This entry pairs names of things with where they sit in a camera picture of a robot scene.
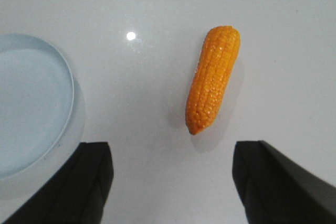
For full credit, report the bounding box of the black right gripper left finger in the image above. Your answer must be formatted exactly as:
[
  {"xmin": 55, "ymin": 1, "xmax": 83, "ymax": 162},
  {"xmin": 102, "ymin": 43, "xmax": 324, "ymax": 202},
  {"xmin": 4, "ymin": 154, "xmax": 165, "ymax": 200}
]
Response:
[{"xmin": 5, "ymin": 142, "xmax": 113, "ymax": 223}]

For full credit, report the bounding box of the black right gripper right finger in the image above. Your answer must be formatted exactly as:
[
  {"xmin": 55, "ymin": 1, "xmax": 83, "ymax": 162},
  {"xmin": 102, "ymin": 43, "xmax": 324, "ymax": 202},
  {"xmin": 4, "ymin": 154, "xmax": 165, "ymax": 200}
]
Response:
[{"xmin": 232, "ymin": 141, "xmax": 335, "ymax": 223}]

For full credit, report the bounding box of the light blue round plate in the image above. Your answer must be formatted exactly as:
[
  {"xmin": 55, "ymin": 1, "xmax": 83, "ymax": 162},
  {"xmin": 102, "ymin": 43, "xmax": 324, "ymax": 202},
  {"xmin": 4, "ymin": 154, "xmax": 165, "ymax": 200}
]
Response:
[{"xmin": 1, "ymin": 34, "xmax": 75, "ymax": 178}]

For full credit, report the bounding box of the orange corn cob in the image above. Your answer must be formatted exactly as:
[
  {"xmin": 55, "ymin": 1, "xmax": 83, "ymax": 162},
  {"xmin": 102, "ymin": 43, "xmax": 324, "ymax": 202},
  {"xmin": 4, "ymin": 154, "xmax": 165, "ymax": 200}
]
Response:
[{"xmin": 185, "ymin": 26, "xmax": 240, "ymax": 135}]

